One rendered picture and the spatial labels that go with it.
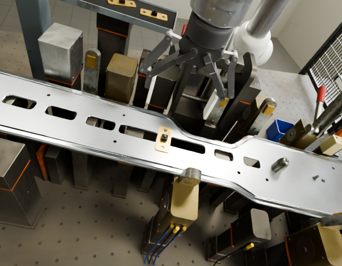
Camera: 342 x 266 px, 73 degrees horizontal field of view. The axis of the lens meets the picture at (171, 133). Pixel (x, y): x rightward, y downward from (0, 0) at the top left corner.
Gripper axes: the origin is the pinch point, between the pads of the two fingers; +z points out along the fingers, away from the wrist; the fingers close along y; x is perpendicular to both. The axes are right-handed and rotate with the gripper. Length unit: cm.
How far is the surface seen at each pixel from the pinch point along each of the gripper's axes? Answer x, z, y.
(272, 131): 43, 39, 58
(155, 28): 26.6, -2.0, -9.9
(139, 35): 230, 115, -36
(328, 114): 13.9, 0.6, 45.0
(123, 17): 26.7, -2.0, -19.4
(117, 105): 7.6, 13.6, -14.8
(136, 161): -8.6, 13.9, -5.7
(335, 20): 284, 44, 197
